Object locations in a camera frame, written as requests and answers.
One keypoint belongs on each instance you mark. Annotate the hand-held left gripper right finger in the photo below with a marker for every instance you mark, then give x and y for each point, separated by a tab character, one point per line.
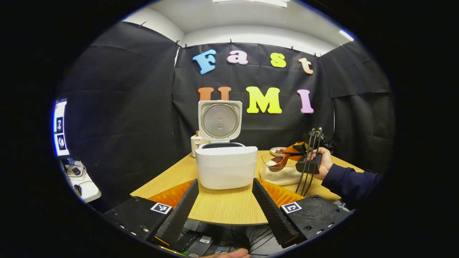
272	215

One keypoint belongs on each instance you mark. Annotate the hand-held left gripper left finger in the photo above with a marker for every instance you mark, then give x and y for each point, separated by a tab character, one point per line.
179	218

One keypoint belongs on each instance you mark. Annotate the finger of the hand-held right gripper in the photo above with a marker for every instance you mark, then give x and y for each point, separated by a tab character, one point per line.
297	146
296	157

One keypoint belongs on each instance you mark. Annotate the brown wooden spoon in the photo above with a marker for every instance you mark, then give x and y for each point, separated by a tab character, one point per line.
279	163

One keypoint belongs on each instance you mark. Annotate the white rice cooker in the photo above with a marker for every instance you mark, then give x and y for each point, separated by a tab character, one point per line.
226	168

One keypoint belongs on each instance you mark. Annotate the white round plate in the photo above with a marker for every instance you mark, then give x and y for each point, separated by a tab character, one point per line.
274	153

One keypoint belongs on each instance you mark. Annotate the clear plastic container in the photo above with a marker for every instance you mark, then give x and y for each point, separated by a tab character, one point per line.
287	179

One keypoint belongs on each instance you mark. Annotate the black box with white label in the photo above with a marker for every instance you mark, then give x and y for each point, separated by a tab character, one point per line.
200	243

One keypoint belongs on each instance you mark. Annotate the white toaster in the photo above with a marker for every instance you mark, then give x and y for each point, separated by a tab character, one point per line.
195	145

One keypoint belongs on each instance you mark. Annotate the white side table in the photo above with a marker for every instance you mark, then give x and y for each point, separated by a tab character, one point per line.
91	191

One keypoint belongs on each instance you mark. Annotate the black computer mouse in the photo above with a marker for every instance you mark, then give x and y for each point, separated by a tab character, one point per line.
78	189

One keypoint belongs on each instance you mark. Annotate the small black device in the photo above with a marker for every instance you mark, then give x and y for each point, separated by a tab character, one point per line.
76	171

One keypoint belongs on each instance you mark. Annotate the ceiling light panel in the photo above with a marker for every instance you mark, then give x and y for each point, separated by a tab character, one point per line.
251	2
346	35

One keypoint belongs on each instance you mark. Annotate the computer monitor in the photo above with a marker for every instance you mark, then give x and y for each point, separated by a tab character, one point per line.
60	129

